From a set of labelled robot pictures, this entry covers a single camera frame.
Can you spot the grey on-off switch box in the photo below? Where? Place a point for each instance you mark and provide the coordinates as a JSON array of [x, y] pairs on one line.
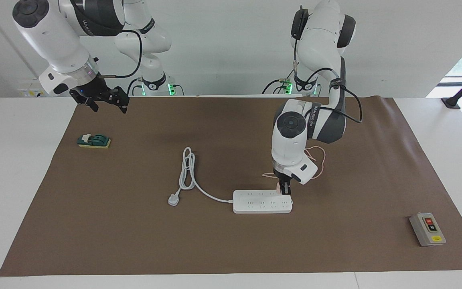
[[427, 229]]

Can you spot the brown table mat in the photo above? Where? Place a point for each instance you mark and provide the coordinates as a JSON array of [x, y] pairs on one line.
[[134, 241]]

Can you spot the white power strip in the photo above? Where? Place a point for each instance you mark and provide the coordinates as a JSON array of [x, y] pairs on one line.
[[261, 202]]

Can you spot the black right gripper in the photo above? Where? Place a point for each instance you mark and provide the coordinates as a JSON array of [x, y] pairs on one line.
[[90, 91]]

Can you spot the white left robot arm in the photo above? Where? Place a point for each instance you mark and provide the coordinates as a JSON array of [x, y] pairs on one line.
[[291, 140]]

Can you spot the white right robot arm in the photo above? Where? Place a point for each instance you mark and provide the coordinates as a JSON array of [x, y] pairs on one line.
[[54, 36]]

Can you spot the white wall socket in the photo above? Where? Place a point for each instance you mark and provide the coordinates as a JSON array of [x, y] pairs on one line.
[[30, 92]]

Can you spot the pink charger adapter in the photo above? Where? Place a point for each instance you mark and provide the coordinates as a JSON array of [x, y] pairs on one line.
[[278, 186]]

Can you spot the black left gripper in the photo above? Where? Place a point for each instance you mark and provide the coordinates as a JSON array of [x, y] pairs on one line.
[[283, 180]]

